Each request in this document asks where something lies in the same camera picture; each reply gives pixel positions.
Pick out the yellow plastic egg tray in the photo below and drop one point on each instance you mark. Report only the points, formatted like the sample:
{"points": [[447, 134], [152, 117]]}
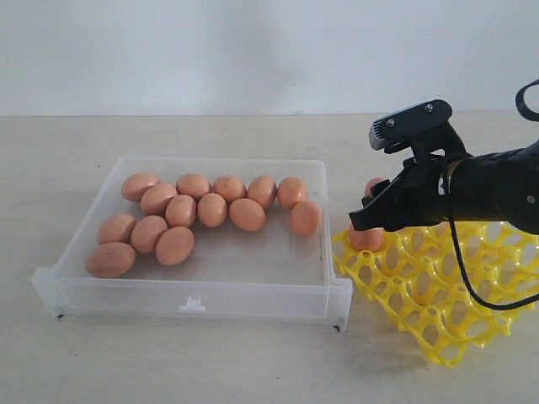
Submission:
{"points": [[416, 280]]}

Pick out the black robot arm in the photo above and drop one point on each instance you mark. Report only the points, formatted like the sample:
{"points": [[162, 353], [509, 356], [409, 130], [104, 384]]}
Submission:
{"points": [[499, 186]]}

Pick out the brown egg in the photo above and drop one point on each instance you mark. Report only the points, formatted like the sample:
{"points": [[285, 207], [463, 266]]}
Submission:
{"points": [[212, 210], [175, 245], [110, 260], [305, 217], [117, 228], [230, 188], [135, 186], [146, 233], [194, 185], [371, 239], [290, 191], [247, 214], [372, 185], [181, 211], [263, 191]]}

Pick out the brown egg second row left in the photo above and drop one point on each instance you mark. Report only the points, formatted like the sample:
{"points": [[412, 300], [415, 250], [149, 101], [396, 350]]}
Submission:
{"points": [[155, 200]]}

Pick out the clear plastic drawer bin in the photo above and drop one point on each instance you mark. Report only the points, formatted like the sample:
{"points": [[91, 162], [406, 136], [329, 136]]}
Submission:
{"points": [[271, 275]]}

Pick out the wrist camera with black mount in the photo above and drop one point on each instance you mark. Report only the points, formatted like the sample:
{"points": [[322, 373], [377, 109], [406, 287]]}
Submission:
{"points": [[425, 128]]}

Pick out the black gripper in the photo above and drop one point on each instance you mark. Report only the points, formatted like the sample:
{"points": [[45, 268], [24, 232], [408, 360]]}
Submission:
{"points": [[418, 196]]}

